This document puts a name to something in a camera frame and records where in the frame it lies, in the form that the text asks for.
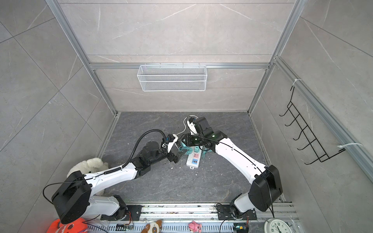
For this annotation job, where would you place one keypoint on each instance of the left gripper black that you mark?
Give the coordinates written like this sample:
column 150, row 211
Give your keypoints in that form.
column 172, row 158

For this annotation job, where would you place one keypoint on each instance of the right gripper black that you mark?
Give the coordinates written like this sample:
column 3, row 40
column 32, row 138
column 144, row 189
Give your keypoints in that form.
column 189, row 142

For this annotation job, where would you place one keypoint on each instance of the teal charger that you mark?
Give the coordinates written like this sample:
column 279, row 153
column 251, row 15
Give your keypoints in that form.
column 200, row 152
column 185, row 150

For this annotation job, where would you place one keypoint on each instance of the white multicolour power strip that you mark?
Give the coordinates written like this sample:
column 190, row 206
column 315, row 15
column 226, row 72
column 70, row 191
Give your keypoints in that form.
column 192, row 160

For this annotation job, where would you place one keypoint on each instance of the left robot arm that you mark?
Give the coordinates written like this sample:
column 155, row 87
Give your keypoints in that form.
column 77, row 195

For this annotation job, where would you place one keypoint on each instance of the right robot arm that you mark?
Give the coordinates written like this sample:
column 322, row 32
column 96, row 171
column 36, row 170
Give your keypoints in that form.
column 266, row 186

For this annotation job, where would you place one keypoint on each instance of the white plush dog toy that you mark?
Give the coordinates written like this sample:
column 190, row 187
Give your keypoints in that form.
column 89, row 166

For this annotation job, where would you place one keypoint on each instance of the brown white plush puppy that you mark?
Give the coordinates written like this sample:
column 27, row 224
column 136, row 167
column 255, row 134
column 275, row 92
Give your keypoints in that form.
column 153, row 227

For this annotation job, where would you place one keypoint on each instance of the pink plush toy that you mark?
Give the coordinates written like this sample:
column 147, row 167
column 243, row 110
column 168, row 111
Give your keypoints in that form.
column 195, row 227

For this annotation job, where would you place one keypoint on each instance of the red plush toy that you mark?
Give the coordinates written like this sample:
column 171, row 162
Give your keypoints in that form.
column 77, row 226

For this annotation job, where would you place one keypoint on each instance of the white analog clock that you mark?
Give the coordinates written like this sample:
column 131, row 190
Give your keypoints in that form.
column 275, row 225

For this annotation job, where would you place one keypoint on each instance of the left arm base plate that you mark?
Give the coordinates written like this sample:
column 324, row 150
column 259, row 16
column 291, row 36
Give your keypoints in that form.
column 132, row 212

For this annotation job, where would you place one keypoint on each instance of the white wire mesh basket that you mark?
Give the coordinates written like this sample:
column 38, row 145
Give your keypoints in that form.
column 167, row 78

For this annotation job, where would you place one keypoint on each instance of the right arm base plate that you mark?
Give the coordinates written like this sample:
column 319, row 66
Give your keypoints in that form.
column 230, row 212

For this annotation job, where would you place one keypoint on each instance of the black wire hook rack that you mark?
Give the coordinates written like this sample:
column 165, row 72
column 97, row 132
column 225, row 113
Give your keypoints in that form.
column 307, row 133

